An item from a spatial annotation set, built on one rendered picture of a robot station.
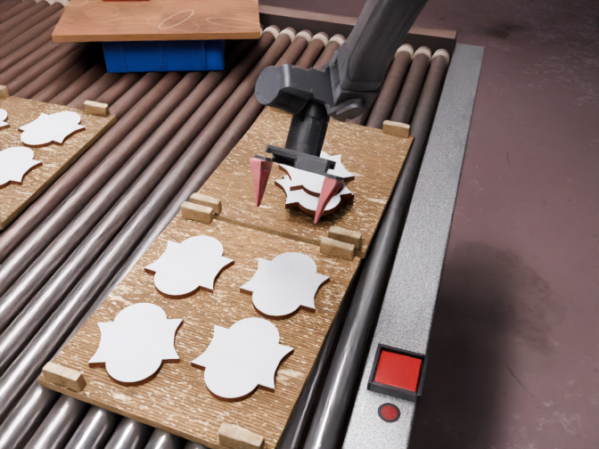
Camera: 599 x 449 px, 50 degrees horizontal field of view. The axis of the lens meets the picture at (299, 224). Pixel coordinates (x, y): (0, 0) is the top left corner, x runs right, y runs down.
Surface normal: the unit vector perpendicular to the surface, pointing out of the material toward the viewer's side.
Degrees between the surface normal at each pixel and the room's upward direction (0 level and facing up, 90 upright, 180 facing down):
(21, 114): 0
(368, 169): 0
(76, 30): 0
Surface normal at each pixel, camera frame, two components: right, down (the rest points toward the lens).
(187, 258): 0.02, -0.77
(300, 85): 0.63, -0.25
